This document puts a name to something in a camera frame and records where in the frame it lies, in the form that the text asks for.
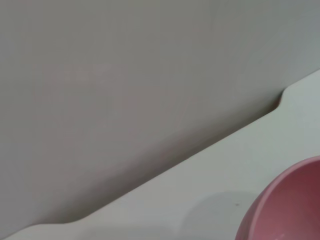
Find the pink plastic bowl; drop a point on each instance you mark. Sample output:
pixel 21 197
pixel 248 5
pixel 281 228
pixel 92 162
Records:
pixel 287 207

